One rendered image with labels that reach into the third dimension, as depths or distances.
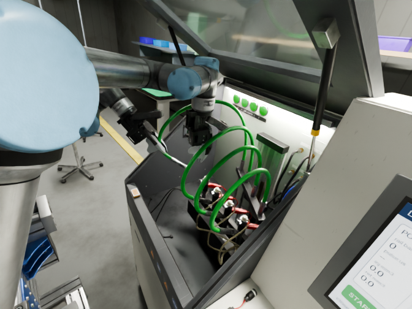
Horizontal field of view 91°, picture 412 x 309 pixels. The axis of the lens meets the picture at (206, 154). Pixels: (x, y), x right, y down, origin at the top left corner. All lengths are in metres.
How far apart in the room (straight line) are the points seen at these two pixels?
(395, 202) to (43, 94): 0.55
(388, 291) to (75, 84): 0.60
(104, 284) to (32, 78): 1.76
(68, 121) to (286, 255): 0.59
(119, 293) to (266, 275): 1.30
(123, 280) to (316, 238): 1.53
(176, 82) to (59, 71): 0.33
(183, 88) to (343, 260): 0.53
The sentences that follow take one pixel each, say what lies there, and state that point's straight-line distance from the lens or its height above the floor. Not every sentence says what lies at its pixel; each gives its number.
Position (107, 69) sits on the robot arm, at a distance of 0.47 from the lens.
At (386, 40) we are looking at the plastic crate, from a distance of 2.12.
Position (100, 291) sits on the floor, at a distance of 1.88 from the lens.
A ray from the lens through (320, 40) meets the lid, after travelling 0.41.
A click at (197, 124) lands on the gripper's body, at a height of 1.38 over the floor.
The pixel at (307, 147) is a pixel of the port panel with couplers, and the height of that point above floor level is 1.32.
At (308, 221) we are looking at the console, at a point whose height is 1.26.
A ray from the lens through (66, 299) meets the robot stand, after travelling 1.66.
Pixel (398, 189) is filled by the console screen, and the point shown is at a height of 1.42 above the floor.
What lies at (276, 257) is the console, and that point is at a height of 1.11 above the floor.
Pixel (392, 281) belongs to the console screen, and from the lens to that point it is 0.57.
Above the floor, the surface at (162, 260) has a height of 0.95.
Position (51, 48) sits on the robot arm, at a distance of 0.22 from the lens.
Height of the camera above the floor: 1.63
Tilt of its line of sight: 30 degrees down
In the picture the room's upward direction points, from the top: 7 degrees clockwise
